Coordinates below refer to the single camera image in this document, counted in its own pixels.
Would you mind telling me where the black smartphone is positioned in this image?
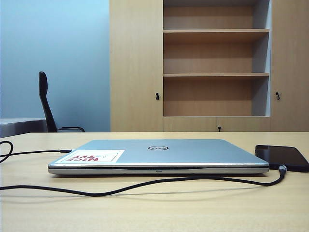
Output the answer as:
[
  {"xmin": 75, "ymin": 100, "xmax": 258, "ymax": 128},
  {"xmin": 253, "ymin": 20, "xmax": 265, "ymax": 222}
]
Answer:
[{"xmin": 255, "ymin": 144, "xmax": 309, "ymax": 173}]

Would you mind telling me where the black braided charging cable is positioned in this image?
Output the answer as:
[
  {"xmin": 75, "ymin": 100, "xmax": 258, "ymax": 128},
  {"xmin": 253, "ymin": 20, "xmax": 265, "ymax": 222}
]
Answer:
[{"xmin": 0, "ymin": 141, "xmax": 288, "ymax": 198}]

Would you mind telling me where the silver Dell laptop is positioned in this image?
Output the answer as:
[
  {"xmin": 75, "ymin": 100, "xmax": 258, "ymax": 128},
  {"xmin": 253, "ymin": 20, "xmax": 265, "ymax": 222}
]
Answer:
[{"xmin": 47, "ymin": 138, "xmax": 270, "ymax": 175}]

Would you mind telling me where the light wooden cabinet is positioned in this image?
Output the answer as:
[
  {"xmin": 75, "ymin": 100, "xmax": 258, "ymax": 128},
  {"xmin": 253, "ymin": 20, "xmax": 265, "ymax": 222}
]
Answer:
[{"xmin": 109, "ymin": 0, "xmax": 309, "ymax": 133}]

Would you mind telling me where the white red laptop sticker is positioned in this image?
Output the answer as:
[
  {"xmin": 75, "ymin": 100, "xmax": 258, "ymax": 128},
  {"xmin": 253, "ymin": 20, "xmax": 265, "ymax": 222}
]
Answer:
[{"xmin": 59, "ymin": 149, "xmax": 126, "ymax": 164}]

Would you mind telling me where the black office chair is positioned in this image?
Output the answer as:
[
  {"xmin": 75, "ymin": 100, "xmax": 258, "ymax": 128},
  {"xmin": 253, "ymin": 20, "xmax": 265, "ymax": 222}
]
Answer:
[{"xmin": 38, "ymin": 71, "xmax": 85, "ymax": 133}]

